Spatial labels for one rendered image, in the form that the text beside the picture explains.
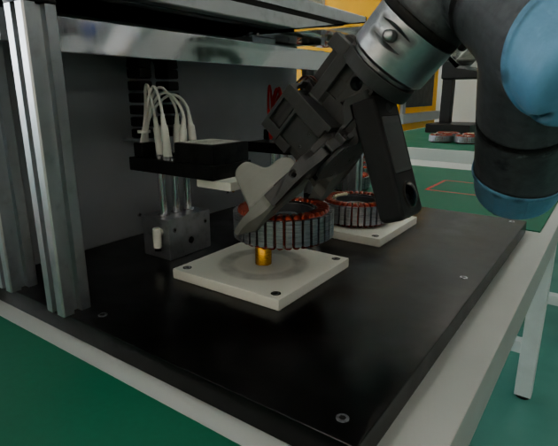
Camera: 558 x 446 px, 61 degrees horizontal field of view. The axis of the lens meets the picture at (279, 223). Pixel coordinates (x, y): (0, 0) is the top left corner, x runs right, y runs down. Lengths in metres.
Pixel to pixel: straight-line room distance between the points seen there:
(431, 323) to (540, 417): 1.33
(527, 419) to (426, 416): 1.37
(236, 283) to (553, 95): 0.33
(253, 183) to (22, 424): 0.27
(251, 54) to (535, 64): 0.42
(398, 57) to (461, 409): 0.28
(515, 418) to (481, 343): 1.26
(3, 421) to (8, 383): 0.05
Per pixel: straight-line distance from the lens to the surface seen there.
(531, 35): 0.33
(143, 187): 0.74
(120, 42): 0.52
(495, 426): 1.69
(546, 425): 1.76
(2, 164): 0.57
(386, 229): 0.71
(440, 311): 0.50
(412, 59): 0.42
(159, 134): 0.62
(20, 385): 0.45
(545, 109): 0.33
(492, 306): 0.58
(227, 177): 0.56
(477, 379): 0.44
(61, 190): 0.48
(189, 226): 0.63
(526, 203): 0.45
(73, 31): 0.49
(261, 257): 0.55
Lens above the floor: 0.98
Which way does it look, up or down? 16 degrees down
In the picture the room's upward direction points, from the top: straight up
